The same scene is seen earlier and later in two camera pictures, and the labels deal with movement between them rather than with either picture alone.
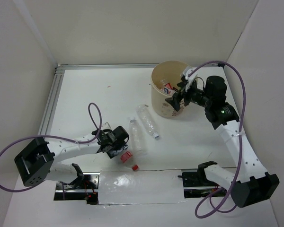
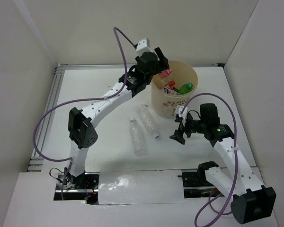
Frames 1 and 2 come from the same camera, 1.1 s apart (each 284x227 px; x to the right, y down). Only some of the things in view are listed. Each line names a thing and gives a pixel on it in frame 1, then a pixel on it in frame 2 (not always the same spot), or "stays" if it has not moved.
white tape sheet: [140, 187] stays
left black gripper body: [117, 144] -> [157, 69]
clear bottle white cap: [138, 144] stays
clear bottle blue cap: [144, 113] stays
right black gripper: [175, 100] -> [178, 135]
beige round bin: [164, 72] stays
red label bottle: [126, 158] -> [165, 73]
